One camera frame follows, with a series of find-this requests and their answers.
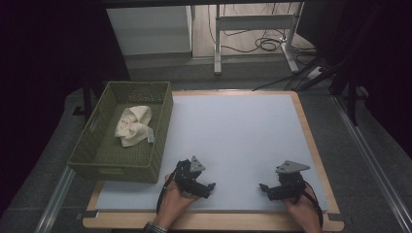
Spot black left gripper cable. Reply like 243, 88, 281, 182
155, 169, 179, 216

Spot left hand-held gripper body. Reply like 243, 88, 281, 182
174, 155, 209, 197

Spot white power strip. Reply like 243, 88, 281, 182
305, 65, 326, 81

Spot white cabinet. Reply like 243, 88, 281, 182
106, 5, 194, 57

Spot person's left hand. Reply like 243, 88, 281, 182
154, 173, 202, 229

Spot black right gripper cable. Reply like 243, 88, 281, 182
302, 180, 325, 228

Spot silver wristwatch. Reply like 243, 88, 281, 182
143, 220, 169, 233

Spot cream egg print cloth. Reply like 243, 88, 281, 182
114, 105, 156, 149

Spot white metal desk frame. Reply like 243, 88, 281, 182
213, 1, 306, 77

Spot black metal stand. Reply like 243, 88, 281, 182
329, 54, 370, 128
72, 76, 109, 125

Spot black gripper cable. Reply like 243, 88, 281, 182
155, 169, 179, 216
302, 180, 325, 228

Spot green woven basket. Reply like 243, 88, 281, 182
66, 81, 175, 184

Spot person's right hand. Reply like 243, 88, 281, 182
280, 190, 323, 233

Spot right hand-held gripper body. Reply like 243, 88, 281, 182
271, 159, 311, 204

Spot aluminium rail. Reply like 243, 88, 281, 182
331, 94, 412, 233
33, 166, 77, 233

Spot black coiled floor cables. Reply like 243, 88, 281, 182
206, 2, 317, 56

